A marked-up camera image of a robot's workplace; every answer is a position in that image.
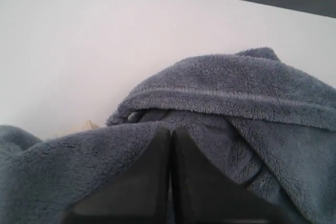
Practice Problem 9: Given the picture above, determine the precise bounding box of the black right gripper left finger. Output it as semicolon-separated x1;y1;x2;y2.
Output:
62;128;171;224

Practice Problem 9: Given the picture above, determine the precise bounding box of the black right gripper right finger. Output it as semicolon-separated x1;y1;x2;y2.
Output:
171;127;289;223

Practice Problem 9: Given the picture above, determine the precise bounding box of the wooden block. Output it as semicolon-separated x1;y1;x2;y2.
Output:
55;120;100;137

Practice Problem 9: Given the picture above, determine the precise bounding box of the grey fleece towel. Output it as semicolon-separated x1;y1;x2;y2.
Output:
1;48;335;223

